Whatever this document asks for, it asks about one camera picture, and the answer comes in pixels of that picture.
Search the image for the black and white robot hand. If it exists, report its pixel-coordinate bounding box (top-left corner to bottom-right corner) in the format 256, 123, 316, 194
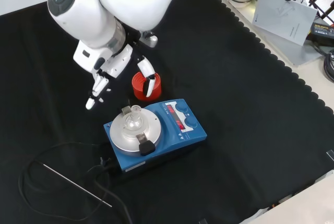
73, 41, 157, 110

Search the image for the black power adapter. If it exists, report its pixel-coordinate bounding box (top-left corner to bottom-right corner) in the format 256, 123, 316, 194
307, 21, 334, 48

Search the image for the thick black cable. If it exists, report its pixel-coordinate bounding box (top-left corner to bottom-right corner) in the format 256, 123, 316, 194
323, 49, 334, 83

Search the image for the clear round-bottom glass flask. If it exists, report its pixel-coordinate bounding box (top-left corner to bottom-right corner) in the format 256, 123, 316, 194
124, 105, 144, 131

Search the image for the orange ribbed flask support ring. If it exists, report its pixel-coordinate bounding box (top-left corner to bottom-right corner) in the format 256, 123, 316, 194
131, 72, 162, 102

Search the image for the thin metal probe rod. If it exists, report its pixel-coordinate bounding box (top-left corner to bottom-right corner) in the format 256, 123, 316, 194
42, 163, 113, 208

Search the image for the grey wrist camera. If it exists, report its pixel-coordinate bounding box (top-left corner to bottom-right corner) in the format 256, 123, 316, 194
140, 30, 159, 49

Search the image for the heater with blue base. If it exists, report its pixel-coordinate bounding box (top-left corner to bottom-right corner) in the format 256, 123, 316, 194
103, 98, 208, 174

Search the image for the pale grey paper booklet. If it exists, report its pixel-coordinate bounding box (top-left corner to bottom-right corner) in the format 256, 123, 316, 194
252, 0, 319, 46

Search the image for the black heater cable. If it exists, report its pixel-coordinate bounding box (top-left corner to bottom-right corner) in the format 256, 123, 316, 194
18, 142, 134, 224

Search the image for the black bench cloth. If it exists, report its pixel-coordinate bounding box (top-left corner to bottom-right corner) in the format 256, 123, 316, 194
0, 0, 334, 224

